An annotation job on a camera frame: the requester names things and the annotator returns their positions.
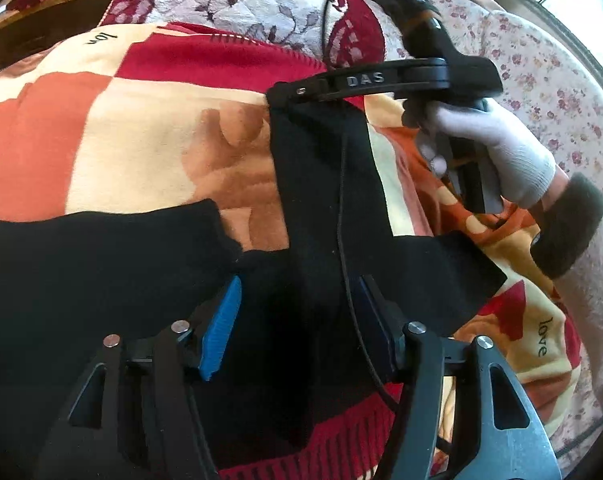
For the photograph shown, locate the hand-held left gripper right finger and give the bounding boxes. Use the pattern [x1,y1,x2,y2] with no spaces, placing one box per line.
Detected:
[359,274,565,480]

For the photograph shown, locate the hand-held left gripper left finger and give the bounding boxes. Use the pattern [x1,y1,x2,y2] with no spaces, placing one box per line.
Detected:
[34,275,244,480]

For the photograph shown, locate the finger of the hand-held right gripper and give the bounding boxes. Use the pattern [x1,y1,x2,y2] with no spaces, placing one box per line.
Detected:
[267,72,336,107]

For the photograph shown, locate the black pants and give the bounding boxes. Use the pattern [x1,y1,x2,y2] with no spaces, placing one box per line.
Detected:
[0,87,508,480]

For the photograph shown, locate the person's right hand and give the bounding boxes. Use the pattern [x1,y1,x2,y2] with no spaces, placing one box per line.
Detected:
[401,97,557,211]

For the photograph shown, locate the white rose-print sofa cover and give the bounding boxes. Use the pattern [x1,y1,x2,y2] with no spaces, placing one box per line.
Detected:
[386,0,603,461]

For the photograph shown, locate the red white leaf-print cushion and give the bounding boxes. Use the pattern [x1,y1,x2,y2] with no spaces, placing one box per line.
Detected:
[98,0,387,68]

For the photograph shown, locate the red orange checkered blanket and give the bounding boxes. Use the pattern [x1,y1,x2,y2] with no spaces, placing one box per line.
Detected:
[0,22,589,480]

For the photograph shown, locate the wooden desk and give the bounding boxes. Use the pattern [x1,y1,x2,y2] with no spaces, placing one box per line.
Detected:
[0,0,127,81]

